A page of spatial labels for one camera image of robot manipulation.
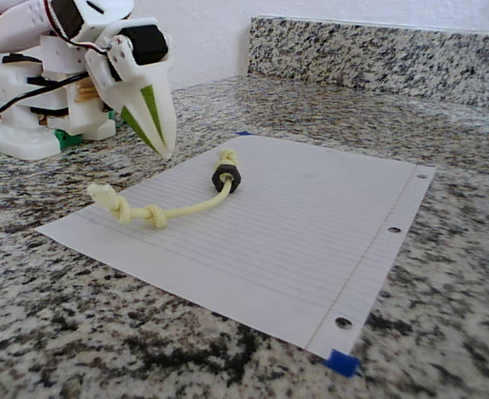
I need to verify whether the speckled granite backsplash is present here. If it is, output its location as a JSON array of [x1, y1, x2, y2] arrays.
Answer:
[[247, 15, 489, 111]]

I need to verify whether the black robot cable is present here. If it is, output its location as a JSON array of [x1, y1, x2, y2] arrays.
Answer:
[[0, 69, 92, 116]]

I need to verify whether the green plastic part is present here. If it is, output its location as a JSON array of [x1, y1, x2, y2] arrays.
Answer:
[[106, 108, 130, 125]]

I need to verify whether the red white black servo wire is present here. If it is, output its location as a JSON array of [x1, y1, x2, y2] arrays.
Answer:
[[42, 0, 112, 54]]

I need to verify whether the wooden shim stack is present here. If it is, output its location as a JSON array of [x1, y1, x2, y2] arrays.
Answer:
[[75, 80, 104, 104]]

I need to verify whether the lined loose-leaf paper sheet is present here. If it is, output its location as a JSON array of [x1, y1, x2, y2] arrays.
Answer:
[[35, 135, 437, 361]]

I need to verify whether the dark metal hex nut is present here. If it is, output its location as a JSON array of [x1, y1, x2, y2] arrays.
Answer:
[[210, 164, 242, 195]]

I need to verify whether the pale yellow knotted rope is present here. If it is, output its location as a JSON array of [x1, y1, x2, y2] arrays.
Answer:
[[86, 148, 241, 230]]

